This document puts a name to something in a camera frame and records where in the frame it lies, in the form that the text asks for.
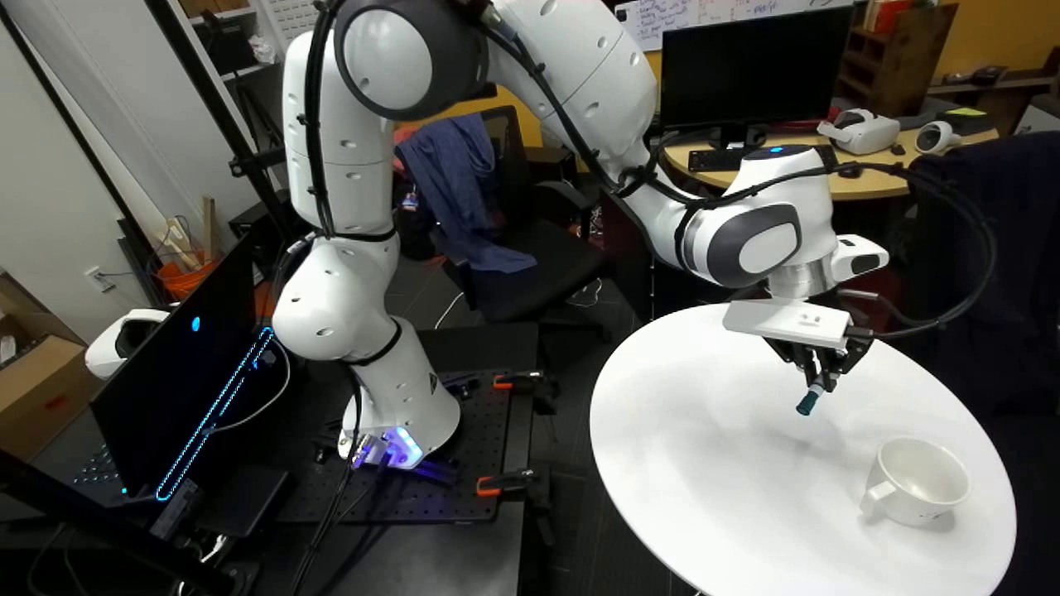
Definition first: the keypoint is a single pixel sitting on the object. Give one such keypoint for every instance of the brown wooden shelf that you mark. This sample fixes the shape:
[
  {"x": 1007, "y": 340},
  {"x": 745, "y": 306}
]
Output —
[{"x": 894, "y": 53}]

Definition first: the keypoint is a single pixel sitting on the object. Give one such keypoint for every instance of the white VR controller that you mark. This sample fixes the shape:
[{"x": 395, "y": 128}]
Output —
[{"x": 936, "y": 138}]

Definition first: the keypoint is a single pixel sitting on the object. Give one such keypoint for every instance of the white VR headset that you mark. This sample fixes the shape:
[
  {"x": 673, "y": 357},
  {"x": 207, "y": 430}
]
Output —
[{"x": 866, "y": 133}]

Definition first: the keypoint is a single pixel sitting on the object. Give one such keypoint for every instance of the white rounded device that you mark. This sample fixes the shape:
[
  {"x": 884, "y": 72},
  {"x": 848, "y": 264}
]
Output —
[{"x": 118, "y": 343}]

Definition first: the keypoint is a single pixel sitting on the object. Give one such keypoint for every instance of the black computer mouse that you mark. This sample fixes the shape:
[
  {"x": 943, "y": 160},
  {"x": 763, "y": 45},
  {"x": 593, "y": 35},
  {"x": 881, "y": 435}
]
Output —
[{"x": 853, "y": 171}]

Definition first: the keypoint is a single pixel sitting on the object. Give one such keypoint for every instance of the black tripod stand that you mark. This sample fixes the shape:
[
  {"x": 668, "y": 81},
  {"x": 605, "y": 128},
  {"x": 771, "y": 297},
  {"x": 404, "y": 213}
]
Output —
[{"x": 215, "y": 116}]

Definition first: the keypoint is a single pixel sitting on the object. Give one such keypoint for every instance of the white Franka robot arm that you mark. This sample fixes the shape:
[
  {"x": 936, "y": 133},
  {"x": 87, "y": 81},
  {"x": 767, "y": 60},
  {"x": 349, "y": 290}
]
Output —
[{"x": 331, "y": 298}]

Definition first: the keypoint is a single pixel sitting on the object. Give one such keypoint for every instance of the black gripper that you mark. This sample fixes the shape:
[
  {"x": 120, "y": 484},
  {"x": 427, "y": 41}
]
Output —
[{"x": 859, "y": 348}]

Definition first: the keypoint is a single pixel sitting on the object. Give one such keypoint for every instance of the black laptop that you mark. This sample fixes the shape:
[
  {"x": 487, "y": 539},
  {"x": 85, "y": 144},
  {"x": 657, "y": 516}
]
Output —
[{"x": 166, "y": 377}]

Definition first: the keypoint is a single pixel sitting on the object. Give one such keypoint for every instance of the orange and black clamp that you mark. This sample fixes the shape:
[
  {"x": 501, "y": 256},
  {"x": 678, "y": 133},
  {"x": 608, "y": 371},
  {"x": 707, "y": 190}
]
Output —
[
  {"x": 515, "y": 482},
  {"x": 525, "y": 381}
]

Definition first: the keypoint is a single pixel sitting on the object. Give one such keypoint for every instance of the black stand bar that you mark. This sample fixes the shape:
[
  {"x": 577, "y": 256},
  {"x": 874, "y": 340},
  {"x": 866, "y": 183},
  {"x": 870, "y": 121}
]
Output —
[{"x": 66, "y": 501}]

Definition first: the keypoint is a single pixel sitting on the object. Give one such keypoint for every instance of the black chair with cloth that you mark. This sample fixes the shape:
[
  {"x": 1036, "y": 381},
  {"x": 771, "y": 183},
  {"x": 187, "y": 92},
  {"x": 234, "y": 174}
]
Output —
[{"x": 530, "y": 282}]

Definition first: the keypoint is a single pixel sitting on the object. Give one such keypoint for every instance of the black computer monitor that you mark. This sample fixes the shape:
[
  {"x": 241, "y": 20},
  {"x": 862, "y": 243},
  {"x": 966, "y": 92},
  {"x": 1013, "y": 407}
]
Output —
[{"x": 750, "y": 69}]

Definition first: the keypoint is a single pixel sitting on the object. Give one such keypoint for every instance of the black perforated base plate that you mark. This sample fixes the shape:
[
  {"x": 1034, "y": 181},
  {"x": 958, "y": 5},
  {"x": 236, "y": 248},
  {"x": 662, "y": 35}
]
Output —
[{"x": 483, "y": 441}]

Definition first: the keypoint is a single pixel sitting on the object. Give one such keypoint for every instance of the wooden desk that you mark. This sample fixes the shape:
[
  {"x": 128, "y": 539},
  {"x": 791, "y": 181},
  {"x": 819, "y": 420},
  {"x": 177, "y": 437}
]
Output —
[{"x": 872, "y": 183}]

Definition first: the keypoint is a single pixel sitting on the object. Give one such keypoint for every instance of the white printed ceramic cup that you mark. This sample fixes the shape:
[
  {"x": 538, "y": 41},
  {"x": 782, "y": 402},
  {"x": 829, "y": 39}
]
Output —
[{"x": 914, "y": 484}]

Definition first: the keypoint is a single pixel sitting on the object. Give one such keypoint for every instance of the large cardboard box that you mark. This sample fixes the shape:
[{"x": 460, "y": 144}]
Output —
[{"x": 38, "y": 386}]

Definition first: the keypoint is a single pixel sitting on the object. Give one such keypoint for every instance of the white wall outlet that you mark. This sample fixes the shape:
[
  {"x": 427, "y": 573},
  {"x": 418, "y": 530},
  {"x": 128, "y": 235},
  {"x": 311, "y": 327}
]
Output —
[{"x": 100, "y": 279}]

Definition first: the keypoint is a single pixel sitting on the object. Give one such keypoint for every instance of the blue cloth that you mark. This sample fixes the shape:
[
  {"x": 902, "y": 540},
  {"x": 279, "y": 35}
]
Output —
[{"x": 464, "y": 178}]

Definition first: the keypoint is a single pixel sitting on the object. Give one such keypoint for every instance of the teal and white marker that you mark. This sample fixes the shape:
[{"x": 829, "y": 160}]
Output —
[{"x": 810, "y": 402}]

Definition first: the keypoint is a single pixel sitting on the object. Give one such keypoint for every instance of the white pegboard panel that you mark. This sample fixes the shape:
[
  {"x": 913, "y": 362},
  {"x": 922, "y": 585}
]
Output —
[{"x": 282, "y": 17}]

